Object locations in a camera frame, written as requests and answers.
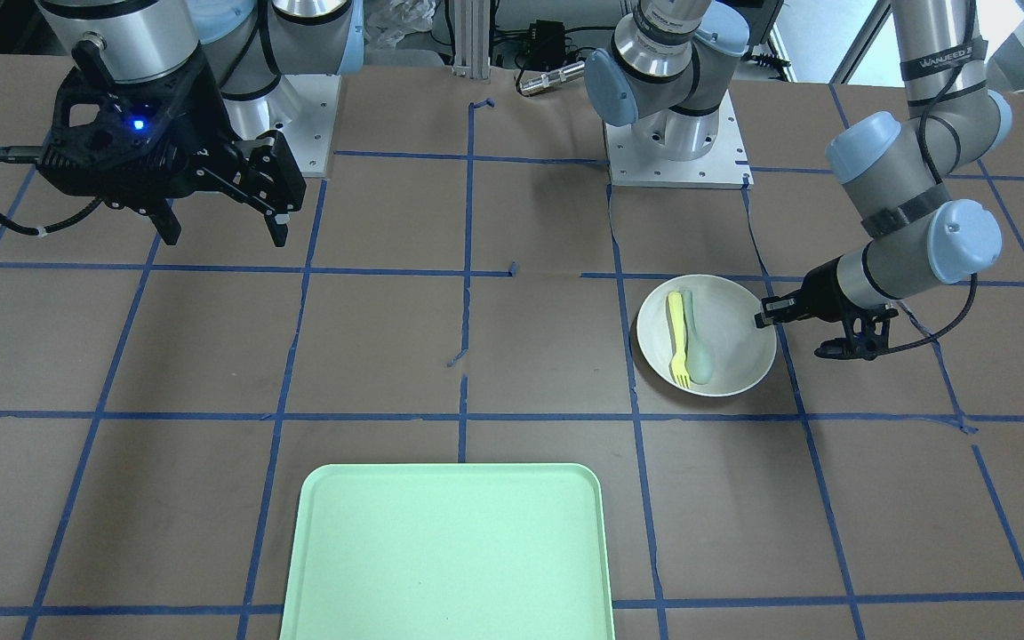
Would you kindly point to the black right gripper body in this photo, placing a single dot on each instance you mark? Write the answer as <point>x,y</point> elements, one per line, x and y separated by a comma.
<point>203,133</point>

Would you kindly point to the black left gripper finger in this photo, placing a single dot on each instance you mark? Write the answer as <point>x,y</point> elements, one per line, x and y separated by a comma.
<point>776,316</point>
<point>780,303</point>

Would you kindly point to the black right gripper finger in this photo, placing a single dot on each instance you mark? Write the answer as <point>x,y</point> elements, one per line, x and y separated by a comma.
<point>276,218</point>
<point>167,226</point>

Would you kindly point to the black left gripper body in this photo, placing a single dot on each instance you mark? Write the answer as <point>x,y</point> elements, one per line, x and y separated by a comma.
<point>820,289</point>

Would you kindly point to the white round plate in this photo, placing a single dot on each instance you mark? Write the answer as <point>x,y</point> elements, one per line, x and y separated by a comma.
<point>724,314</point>

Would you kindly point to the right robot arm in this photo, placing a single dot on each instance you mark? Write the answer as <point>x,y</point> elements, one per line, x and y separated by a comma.
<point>251,46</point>

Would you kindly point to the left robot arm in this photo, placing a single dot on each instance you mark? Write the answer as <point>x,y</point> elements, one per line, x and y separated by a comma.
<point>668,67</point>

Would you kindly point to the yellow plastic fork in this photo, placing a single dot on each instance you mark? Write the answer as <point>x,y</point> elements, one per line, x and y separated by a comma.
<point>675,304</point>

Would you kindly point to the pale green plastic spoon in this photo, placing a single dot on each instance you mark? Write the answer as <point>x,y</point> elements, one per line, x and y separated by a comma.
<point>699,360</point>

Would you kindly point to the silver metal connector plug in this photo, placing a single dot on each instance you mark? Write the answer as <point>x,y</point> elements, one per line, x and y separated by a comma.
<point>550,80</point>

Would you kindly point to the black power adapter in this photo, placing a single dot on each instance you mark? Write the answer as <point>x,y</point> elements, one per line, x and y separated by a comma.
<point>546,41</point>

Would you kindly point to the light green tray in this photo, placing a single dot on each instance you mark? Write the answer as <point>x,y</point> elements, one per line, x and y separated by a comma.
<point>449,551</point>

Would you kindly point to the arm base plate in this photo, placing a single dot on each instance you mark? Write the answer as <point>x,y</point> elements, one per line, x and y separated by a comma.
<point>725,169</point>
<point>310,133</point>

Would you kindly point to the aluminium frame post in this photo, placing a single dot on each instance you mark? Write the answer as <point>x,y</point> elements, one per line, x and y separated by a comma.
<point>471,38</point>

